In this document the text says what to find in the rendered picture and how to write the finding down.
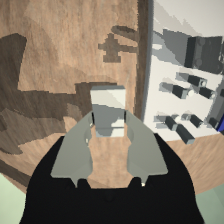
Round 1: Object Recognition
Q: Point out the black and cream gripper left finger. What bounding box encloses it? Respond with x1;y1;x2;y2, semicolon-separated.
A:
19;111;94;224

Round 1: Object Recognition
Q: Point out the blue flat plate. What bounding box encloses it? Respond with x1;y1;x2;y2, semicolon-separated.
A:
212;101;224;132

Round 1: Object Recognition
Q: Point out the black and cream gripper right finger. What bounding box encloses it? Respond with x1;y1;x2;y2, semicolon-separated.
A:
124;109;204;224

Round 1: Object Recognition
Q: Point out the grey fixture plate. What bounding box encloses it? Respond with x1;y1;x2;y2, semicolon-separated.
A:
140;0;224;141

